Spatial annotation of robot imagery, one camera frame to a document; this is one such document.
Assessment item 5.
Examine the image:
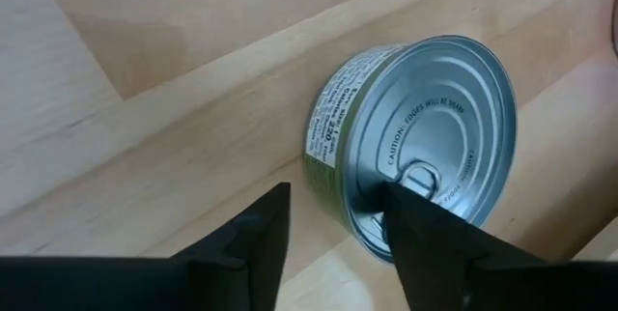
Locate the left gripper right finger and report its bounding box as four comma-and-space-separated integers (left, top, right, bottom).
382, 181, 549, 311

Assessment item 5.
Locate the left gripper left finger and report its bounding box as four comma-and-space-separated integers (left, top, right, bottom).
171, 182, 292, 311

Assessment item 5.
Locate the wooden shelf board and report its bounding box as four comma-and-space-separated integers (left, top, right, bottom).
0, 0, 618, 273

